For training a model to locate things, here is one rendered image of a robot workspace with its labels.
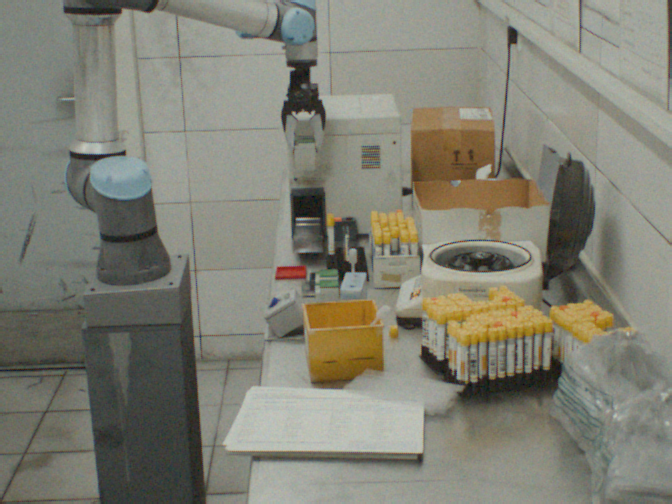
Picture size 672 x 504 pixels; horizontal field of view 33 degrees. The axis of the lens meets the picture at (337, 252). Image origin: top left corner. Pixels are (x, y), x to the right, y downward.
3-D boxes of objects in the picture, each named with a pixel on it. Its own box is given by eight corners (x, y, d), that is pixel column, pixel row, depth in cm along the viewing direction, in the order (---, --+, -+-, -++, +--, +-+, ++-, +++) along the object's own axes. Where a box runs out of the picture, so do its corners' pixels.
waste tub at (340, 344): (304, 353, 213) (301, 303, 210) (375, 348, 214) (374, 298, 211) (309, 383, 200) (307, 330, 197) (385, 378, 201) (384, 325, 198)
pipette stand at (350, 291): (340, 319, 229) (338, 272, 226) (375, 320, 228) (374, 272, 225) (333, 338, 219) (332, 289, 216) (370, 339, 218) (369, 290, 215)
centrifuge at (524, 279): (402, 290, 244) (402, 235, 240) (544, 293, 240) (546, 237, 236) (392, 333, 221) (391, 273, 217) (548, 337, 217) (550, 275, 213)
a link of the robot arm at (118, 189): (111, 240, 226) (101, 174, 221) (87, 224, 236) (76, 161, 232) (167, 226, 231) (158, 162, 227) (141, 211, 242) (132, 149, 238)
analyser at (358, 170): (293, 207, 307) (288, 96, 298) (395, 204, 307) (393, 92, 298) (290, 242, 278) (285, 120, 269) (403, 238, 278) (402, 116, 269)
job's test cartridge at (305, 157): (296, 166, 268) (294, 139, 266) (316, 165, 268) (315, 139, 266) (295, 170, 264) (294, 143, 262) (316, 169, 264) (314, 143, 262)
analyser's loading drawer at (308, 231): (295, 227, 283) (294, 206, 282) (322, 226, 283) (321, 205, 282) (294, 252, 264) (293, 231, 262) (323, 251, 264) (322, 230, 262)
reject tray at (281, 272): (276, 269, 259) (276, 266, 259) (306, 268, 259) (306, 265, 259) (275, 279, 253) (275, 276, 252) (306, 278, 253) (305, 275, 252)
